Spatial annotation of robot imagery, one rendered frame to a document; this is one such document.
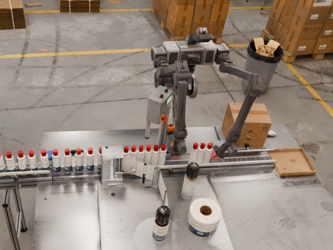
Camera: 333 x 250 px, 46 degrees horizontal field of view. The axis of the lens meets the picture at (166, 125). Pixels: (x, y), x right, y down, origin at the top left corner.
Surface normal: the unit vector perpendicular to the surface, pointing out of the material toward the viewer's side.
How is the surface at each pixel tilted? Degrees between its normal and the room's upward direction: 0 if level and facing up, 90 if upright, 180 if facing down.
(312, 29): 87
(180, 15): 90
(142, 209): 0
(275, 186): 0
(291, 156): 0
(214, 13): 90
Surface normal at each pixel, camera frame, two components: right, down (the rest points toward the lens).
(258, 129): 0.07, 0.66
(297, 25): -0.94, 0.11
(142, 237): 0.11, -0.75
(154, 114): -0.42, 0.56
